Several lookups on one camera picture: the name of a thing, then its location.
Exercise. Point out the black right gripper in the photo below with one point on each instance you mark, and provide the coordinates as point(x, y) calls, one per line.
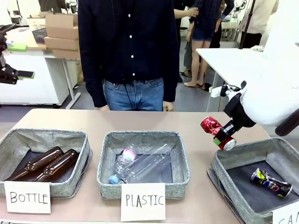
point(238, 112)

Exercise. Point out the white desk with drawers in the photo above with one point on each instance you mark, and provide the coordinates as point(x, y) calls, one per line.
point(35, 79)

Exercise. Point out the person's left hand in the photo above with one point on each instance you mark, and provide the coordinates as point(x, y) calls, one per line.
point(168, 107)

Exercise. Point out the crushed red soda can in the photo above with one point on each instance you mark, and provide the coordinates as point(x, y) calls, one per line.
point(210, 124)

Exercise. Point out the grey fabric basket labelled plastic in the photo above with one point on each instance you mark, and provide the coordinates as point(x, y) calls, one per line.
point(142, 140)

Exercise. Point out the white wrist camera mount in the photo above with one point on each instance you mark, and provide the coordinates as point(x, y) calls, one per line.
point(232, 95)

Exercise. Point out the crushed blue soda can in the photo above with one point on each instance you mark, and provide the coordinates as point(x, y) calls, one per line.
point(272, 183)

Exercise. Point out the black mesh crate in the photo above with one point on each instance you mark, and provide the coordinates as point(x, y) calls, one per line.
point(39, 35)

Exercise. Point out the paper sign CAN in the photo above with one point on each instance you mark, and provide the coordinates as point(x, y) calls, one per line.
point(287, 217)

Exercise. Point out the brown glass bottle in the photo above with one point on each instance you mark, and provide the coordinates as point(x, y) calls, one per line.
point(44, 158)
point(60, 163)

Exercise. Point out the paper sign PLASTIC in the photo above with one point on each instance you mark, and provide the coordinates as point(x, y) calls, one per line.
point(143, 201)

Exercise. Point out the flat green object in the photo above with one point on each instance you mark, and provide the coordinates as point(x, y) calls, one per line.
point(17, 48)

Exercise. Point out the person's left forearm navy sleeve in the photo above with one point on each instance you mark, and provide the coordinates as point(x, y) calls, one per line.
point(170, 81)

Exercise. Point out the open cardboard box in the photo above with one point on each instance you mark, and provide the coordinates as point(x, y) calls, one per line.
point(61, 25)

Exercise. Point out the flat closed cardboard box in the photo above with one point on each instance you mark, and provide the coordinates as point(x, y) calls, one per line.
point(66, 53)
point(61, 43)

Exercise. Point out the white table with metal legs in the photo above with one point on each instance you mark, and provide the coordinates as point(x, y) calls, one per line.
point(229, 56)

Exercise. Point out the crushed plastic bottle blue cap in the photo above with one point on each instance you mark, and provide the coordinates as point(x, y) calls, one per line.
point(123, 163)

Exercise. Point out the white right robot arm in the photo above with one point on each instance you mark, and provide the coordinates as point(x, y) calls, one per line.
point(271, 93)

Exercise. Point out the grey fabric basket labelled bottle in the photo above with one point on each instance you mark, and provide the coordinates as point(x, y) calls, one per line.
point(28, 137)

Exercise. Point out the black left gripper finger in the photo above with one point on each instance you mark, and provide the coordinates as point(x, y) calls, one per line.
point(25, 74)
point(5, 29)

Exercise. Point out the bystander in plaid shirt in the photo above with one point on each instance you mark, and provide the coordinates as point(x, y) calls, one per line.
point(205, 25)

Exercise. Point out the person's right forearm navy sleeve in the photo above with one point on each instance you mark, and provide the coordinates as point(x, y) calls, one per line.
point(95, 86)

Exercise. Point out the paper sign BOTTLE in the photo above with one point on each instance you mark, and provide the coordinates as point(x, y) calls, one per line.
point(28, 197)

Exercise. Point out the large clear plastic bottle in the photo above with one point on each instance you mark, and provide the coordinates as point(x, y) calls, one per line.
point(149, 163)

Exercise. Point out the white printed carton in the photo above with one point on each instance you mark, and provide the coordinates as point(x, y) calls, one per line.
point(36, 23)

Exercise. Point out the grey fabric basket labelled can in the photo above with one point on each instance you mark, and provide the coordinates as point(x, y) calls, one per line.
point(247, 200)

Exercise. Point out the small white box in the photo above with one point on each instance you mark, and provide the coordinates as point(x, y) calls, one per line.
point(216, 92)

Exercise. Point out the person in navy shirt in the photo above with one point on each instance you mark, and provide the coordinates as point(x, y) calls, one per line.
point(128, 46)

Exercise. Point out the bystander in cream shirt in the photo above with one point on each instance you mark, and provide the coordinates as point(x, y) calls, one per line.
point(259, 21)

